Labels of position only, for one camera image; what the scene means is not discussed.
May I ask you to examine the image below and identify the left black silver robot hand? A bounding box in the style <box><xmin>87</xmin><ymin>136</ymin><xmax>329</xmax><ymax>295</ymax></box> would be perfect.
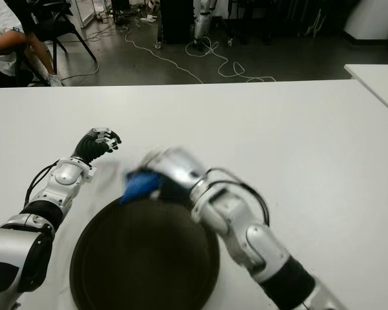
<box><xmin>71</xmin><ymin>127</ymin><xmax>122</xmax><ymax>161</ymax></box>

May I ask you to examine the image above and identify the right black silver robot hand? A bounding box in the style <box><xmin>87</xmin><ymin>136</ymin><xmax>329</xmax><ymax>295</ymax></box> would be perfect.
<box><xmin>138</xmin><ymin>147</ymin><xmax>211</xmax><ymax>207</ymax></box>

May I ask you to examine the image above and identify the blue Oreo cookie packet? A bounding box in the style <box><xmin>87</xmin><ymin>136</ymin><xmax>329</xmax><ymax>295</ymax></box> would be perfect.
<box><xmin>119</xmin><ymin>169</ymin><xmax>164</xmax><ymax>206</ymax></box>

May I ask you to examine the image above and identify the round dark brown tray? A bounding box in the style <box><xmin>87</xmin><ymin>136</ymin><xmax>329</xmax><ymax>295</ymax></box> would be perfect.
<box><xmin>69</xmin><ymin>195</ymin><xmax>221</xmax><ymax>310</ymax></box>

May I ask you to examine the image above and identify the black armchair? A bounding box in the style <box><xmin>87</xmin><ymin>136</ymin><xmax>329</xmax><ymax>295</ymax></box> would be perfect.
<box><xmin>14</xmin><ymin>0</ymin><xmax>98</xmax><ymax>87</ymax></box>

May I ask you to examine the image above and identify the white display cabinet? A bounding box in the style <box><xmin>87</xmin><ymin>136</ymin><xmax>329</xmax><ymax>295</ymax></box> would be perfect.
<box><xmin>74</xmin><ymin>0</ymin><xmax>96</xmax><ymax>27</ymax></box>

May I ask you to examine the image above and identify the seated person in white shirt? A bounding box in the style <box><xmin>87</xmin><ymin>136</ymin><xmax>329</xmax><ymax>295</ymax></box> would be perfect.
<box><xmin>0</xmin><ymin>0</ymin><xmax>64</xmax><ymax>98</ymax></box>

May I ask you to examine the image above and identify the black cabinet on casters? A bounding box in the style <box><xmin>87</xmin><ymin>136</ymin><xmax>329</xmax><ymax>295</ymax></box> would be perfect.
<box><xmin>153</xmin><ymin>0</ymin><xmax>197</xmax><ymax>50</ymax></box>

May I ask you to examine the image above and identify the standing silver humanoid robot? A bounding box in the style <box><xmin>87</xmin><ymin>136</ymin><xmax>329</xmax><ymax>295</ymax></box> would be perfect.
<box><xmin>193</xmin><ymin>0</ymin><xmax>218</xmax><ymax>51</ymax></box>

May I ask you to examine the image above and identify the grey folded stand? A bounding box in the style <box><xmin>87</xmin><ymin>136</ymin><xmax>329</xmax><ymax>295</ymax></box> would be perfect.
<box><xmin>305</xmin><ymin>8</ymin><xmax>327</xmax><ymax>36</ymax></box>

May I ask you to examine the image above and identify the white side table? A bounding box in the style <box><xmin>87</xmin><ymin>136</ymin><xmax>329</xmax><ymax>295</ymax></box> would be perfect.
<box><xmin>343</xmin><ymin>63</ymin><xmax>388</xmax><ymax>119</ymax></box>

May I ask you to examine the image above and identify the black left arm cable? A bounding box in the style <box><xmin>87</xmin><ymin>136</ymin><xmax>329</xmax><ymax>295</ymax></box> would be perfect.
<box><xmin>24</xmin><ymin>160</ymin><xmax>61</xmax><ymax>207</ymax></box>

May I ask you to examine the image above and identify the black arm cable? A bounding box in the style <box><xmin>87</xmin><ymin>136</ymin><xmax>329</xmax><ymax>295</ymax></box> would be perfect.
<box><xmin>206</xmin><ymin>167</ymin><xmax>271</xmax><ymax>227</ymax></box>
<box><xmin>24</xmin><ymin>160</ymin><xmax>61</xmax><ymax>207</ymax></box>

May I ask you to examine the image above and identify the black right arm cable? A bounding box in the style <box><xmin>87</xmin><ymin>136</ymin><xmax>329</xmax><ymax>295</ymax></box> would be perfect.
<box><xmin>206</xmin><ymin>167</ymin><xmax>271</xmax><ymax>227</ymax></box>

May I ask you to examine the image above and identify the white floor cable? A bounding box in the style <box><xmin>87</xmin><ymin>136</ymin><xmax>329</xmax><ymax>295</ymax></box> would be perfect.
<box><xmin>124</xmin><ymin>19</ymin><xmax>277</xmax><ymax>84</ymax></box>

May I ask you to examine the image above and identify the white curved pedestal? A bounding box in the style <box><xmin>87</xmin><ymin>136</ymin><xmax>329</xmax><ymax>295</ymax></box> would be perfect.
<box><xmin>343</xmin><ymin>0</ymin><xmax>388</xmax><ymax>41</ymax></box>

